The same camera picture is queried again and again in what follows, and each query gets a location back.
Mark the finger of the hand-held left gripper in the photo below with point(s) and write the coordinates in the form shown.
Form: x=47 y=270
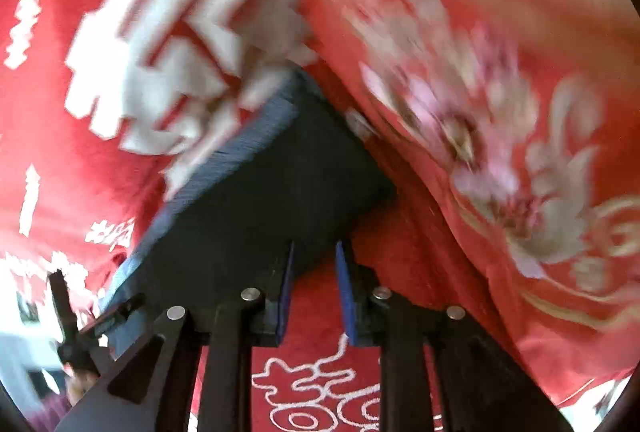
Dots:
x=62 y=307
x=117 y=311

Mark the red printed sofa cover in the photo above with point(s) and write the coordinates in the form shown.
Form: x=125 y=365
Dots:
x=75 y=172

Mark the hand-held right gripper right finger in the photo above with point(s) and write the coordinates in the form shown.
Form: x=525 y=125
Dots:
x=348 y=299

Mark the person's left hand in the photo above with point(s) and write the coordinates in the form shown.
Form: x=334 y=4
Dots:
x=82 y=387

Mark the red floral cloth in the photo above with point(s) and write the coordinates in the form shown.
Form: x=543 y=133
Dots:
x=500 y=137

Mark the black pants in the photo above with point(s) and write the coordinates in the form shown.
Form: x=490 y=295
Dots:
x=280 y=172

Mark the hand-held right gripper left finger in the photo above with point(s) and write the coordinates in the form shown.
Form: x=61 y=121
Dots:
x=284 y=297

